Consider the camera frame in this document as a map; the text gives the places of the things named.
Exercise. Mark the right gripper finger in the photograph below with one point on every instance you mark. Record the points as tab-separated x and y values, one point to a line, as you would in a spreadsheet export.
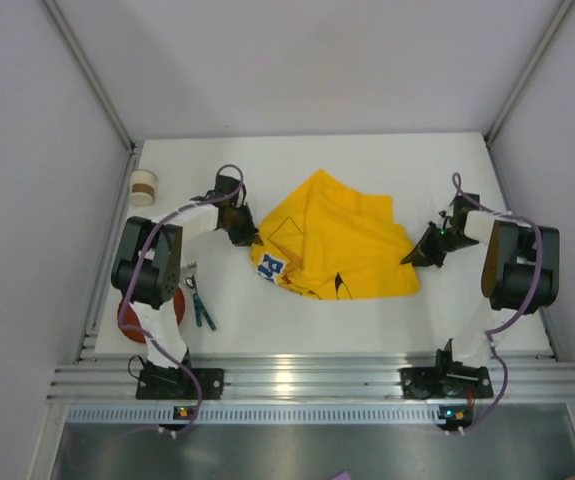
427	244
434	259

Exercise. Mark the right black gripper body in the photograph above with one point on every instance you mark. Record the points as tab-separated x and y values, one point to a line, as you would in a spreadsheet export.
428	245

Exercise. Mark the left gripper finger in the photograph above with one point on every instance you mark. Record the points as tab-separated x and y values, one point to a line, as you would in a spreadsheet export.
244	239
251	227

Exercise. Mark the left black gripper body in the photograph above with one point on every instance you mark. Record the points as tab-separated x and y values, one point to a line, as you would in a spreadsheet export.
242	228

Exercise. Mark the yellow printed cloth mat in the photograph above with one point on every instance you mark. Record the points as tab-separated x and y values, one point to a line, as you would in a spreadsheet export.
327	241

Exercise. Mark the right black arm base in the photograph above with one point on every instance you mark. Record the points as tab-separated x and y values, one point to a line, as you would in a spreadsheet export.
446	379

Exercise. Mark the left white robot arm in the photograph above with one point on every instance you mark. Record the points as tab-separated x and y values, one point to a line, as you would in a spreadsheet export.
149	259

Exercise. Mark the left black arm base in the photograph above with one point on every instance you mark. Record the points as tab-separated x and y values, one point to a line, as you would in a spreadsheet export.
160	383

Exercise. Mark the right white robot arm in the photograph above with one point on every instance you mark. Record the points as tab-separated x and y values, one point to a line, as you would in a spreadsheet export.
520	272

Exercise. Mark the white paper cup brown sleeve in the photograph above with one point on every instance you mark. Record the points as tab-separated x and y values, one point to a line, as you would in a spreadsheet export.
142	187

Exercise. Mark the red round plate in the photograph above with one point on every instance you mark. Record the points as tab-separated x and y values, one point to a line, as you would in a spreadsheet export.
131	318

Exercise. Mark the fork with green handle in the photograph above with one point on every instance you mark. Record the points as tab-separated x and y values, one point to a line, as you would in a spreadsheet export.
189	271

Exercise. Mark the spoon with green handle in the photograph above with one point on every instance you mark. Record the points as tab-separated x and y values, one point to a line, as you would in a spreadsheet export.
202	315

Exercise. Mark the aluminium mounting rail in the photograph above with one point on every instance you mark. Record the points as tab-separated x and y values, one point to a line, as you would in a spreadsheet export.
308	378

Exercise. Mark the slotted grey cable duct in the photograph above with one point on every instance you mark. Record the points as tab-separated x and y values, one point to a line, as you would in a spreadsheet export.
270	414

